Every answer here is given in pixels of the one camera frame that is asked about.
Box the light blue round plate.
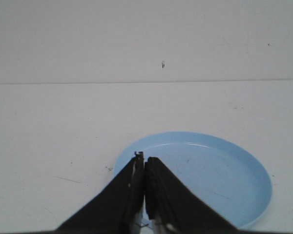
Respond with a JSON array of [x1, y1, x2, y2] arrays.
[[113, 132, 272, 229]]

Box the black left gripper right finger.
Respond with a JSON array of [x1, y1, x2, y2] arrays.
[[145, 157, 237, 231]]

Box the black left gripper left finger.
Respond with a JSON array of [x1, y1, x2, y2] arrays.
[[57, 152, 144, 231]]

